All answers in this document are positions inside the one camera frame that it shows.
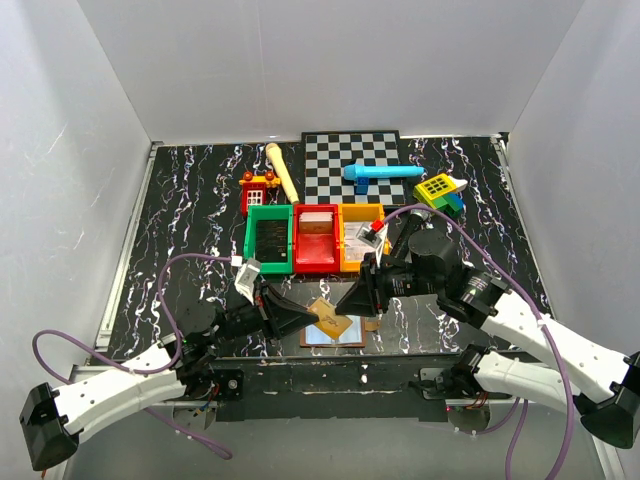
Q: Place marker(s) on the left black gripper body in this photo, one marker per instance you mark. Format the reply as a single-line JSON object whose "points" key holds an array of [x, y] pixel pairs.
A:
{"points": [[245, 319]]}

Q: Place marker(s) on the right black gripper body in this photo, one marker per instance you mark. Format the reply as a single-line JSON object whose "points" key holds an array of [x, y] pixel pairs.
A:
{"points": [[402, 280]]}

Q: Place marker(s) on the brown leather card holder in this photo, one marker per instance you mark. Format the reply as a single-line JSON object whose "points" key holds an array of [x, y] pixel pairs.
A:
{"points": [[340, 335]]}

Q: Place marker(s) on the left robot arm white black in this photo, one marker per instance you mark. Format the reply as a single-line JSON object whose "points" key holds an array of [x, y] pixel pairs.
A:
{"points": [[55, 421]]}

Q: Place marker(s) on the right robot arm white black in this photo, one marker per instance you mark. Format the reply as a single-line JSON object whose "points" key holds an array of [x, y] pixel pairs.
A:
{"points": [[570, 372]]}

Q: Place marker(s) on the cards in yellow bin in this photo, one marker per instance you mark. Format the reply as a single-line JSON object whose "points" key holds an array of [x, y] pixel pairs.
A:
{"points": [[354, 248]]}

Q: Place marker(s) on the black card in green bin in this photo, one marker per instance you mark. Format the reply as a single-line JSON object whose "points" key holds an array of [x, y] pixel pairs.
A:
{"points": [[271, 244]]}

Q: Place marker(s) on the card stack in red bin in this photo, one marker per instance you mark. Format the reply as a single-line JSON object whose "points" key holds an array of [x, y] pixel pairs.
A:
{"points": [[316, 222]]}

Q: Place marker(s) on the black silver microphone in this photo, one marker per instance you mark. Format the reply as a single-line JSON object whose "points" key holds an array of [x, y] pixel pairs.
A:
{"points": [[414, 223]]}

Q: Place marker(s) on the yellow plastic bin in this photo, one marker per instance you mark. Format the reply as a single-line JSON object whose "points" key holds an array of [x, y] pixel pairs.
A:
{"points": [[352, 217]]}

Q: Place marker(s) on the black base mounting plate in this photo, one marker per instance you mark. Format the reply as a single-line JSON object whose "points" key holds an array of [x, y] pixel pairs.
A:
{"points": [[332, 387]]}

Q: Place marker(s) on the red plastic bin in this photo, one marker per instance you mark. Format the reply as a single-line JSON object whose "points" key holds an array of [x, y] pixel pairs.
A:
{"points": [[316, 268]]}

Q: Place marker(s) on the green plastic bin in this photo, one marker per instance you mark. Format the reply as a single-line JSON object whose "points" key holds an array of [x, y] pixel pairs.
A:
{"points": [[269, 212]]}

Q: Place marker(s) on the yellow green block toy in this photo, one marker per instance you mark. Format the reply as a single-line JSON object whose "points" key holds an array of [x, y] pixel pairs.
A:
{"points": [[442, 193]]}

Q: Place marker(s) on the small blue toy block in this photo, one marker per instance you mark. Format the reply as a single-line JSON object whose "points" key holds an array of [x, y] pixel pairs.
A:
{"points": [[361, 186]]}

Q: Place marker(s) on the blue toy microphone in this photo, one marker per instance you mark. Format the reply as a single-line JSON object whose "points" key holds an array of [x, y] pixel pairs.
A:
{"points": [[354, 171]]}

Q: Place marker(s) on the red toy block house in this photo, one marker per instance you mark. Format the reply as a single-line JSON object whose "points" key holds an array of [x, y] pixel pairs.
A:
{"points": [[254, 188]]}

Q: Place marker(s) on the checkered chess board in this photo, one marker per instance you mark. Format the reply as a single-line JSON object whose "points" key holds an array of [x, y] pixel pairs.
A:
{"points": [[327, 153]]}

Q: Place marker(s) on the beige toy microphone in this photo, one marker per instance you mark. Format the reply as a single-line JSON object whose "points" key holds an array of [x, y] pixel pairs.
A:
{"points": [[275, 156]]}

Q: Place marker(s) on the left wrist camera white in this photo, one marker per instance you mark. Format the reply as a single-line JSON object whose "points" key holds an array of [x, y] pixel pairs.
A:
{"points": [[246, 277]]}

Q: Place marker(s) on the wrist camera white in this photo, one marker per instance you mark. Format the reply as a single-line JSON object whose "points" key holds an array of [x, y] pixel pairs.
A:
{"points": [[246, 277], [374, 235]]}

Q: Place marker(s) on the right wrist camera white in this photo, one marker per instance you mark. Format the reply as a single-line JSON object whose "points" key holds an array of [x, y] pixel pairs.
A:
{"points": [[374, 235]]}

